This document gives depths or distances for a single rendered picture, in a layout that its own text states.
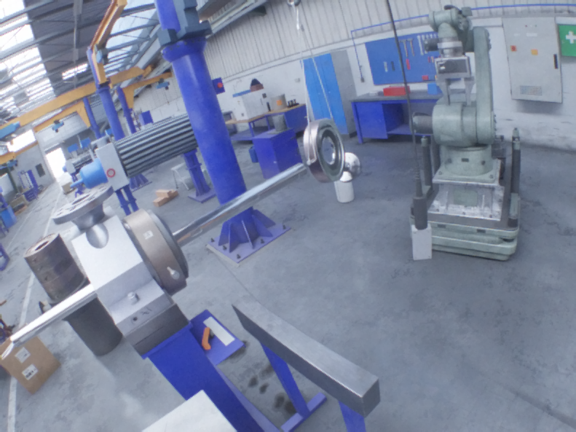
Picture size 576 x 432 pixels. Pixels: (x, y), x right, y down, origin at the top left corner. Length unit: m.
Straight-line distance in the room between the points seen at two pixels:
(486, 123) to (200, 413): 2.20
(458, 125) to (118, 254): 2.09
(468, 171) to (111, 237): 2.25
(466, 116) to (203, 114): 2.19
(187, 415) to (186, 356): 0.26
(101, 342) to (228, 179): 1.92
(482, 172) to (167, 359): 2.28
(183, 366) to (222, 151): 2.23
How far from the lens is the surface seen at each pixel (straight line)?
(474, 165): 2.43
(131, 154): 4.69
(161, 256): 1.11
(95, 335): 2.82
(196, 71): 2.93
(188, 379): 1.18
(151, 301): 0.95
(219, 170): 3.00
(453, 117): 2.26
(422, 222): 1.02
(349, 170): 2.03
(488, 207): 2.51
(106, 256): 1.06
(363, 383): 0.83
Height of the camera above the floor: 1.58
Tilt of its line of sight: 26 degrees down
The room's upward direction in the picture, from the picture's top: 16 degrees counter-clockwise
